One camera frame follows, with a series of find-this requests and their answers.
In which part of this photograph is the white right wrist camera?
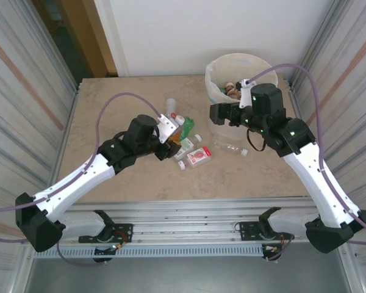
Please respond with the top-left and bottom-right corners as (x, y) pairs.
(235, 78), (257, 109)

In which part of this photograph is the green bottle yellow cap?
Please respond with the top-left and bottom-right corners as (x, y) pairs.
(179, 116), (196, 141)

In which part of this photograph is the wooden door frame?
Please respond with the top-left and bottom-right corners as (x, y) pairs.
(59, 0), (120, 78)

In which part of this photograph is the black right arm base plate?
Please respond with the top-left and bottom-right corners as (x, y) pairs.
(239, 220), (295, 242)

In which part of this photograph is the square bottle green white label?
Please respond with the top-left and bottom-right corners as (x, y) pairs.
(173, 134), (203, 162)

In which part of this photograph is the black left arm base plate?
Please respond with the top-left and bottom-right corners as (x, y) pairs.
(108, 223), (134, 244)

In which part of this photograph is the cream plastic waste bin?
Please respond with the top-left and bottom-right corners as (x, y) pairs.
(204, 53), (278, 143)

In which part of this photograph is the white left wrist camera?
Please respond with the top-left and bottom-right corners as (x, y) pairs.
(157, 113), (180, 144)

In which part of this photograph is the clear ribbed bottle white cap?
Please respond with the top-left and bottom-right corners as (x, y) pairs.
(212, 136), (250, 157)

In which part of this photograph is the brown label bottle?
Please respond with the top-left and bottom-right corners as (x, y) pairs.
(225, 81), (242, 98)

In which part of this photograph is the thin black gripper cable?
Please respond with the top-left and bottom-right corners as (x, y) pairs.
(246, 128), (267, 153)

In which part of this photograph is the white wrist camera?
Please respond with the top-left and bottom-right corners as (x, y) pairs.
(235, 78), (257, 109)
(157, 113), (180, 144)

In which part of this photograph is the square bottle red label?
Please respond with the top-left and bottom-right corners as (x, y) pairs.
(177, 145), (214, 170)

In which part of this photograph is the grey slotted cable duct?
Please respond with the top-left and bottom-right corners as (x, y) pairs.
(57, 244), (265, 259)

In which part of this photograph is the tall clear bottle red label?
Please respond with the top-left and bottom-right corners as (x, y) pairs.
(165, 97), (185, 125)

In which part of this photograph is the translucent bin liner bag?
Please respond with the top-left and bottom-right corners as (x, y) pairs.
(204, 53), (278, 106)

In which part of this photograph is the aluminium profile side panel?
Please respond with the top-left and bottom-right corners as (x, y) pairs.
(0, 0), (80, 293)
(288, 0), (366, 293)

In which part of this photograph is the aluminium rail frame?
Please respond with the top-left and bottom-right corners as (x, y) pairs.
(20, 197), (353, 245)

